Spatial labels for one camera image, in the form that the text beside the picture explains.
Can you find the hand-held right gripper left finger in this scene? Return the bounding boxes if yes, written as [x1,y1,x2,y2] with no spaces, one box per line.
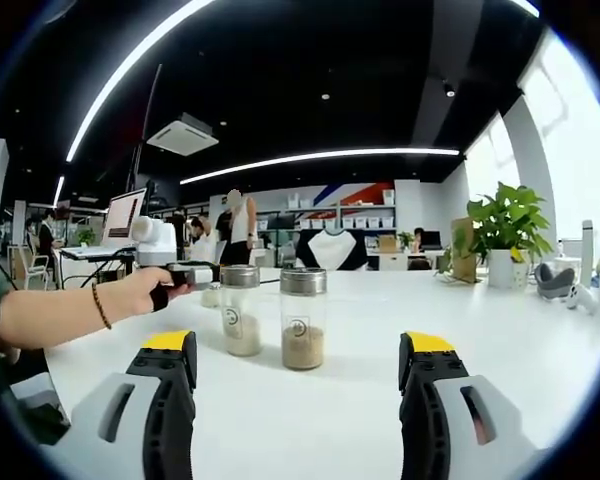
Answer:
[54,329,199,480]

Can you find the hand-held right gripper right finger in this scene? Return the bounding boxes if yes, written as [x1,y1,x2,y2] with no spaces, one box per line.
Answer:
[398,330,546,480]

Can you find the small seasoning bottle white powder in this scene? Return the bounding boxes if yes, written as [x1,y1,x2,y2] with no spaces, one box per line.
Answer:
[201,281,225,308]

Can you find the tall seasoning bottle pale grains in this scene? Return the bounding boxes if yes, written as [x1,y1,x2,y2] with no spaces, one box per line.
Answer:
[219,264,264,357]

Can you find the tall seasoning bottle brown grains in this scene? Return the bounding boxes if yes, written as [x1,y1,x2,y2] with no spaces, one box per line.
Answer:
[278,267,328,371]

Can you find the person's left hand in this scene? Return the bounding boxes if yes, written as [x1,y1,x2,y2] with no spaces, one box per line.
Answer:
[95,266,190,325]

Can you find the white laptop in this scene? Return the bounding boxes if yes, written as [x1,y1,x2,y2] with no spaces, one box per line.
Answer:
[59,187,149,260]

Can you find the ceiling air conditioner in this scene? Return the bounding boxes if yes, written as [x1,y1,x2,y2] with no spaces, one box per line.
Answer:
[146,113,220,155]

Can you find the white office desk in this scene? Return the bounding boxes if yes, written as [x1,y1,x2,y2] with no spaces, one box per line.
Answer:
[367,248,449,271]

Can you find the brown cardboard box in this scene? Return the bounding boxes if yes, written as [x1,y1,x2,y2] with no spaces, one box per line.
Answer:
[449,217,486,282]

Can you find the long ceiling light strip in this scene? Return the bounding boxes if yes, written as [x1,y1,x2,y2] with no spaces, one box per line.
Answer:
[179,147,461,185]
[65,0,216,164]

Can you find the shelf of white storage bins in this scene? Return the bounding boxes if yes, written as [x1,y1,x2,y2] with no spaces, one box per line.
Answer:
[257,188,397,231]

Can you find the grey VR headset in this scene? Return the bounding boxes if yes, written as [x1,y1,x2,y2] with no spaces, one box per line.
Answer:
[534,262,577,301]

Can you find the white VR controller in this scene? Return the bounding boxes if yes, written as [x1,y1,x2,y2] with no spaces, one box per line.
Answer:
[562,283,600,316]

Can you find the large potted green plant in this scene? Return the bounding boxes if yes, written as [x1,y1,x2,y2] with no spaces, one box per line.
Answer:
[437,182,556,290]

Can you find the white tall thermos flask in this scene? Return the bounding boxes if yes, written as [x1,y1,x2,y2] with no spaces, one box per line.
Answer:
[581,219,595,287]

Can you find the narrow window with blinds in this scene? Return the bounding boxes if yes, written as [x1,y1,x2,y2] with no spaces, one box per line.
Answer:
[467,113,522,201]

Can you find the wide window with blinds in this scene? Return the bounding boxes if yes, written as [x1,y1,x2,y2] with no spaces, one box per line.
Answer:
[517,27,600,241]

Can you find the dark beaded bracelet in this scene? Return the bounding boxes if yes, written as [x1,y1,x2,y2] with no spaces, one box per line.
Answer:
[90,283,113,330]

